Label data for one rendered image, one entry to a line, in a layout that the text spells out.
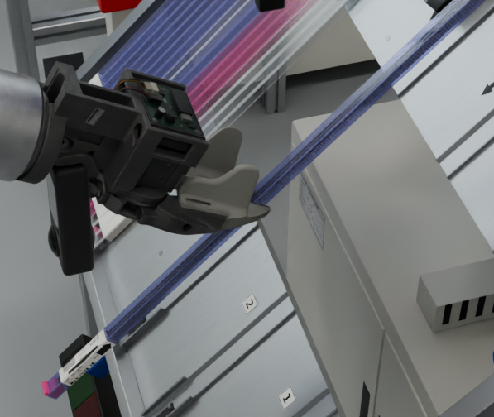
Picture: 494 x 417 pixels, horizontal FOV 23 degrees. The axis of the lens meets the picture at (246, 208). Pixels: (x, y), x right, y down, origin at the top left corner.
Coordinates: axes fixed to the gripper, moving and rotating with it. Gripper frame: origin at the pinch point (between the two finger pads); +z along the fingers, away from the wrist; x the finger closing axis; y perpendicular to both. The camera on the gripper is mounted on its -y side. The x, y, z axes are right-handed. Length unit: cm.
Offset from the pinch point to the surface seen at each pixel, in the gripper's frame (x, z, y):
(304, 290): 40, 49, -41
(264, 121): 118, 84, -64
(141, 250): 18.9, 6.8, -22.3
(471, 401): -19.9, 11.9, 1.9
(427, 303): 12.1, 38.3, -16.3
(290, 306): -0.4, 10.2, -9.3
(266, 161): 106, 81, -66
